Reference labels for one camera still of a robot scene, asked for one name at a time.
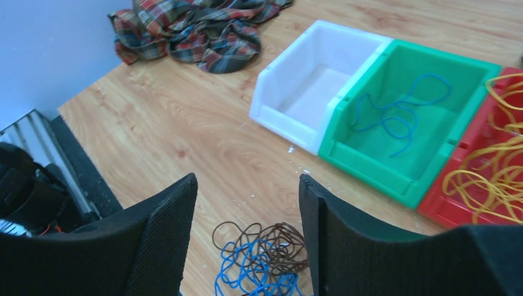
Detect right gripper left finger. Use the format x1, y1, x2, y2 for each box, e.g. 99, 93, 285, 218
1, 173, 198, 295

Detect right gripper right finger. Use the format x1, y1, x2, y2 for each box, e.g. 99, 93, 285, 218
299, 174, 522, 295

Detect brown cable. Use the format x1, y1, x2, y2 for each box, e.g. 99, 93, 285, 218
212, 221, 310, 296

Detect blue cable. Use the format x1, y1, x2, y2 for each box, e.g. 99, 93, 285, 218
214, 239, 305, 296
352, 73, 453, 158

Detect yellow cable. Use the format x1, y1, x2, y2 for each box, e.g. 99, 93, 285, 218
442, 73, 523, 226

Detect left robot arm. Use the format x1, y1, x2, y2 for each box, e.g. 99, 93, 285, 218
1, 142, 84, 237

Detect green plastic bin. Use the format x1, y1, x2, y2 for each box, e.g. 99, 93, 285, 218
318, 39, 502, 208

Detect red plastic bin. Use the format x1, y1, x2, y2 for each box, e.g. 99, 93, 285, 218
417, 67, 522, 228

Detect white plastic bin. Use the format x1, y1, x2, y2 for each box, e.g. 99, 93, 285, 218
249, 20, 393, 155

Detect plaid shirt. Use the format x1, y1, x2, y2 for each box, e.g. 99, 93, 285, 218
108, 0, 293, 74

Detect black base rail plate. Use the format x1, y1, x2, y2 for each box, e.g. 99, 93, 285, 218
0, 109, 123, 229

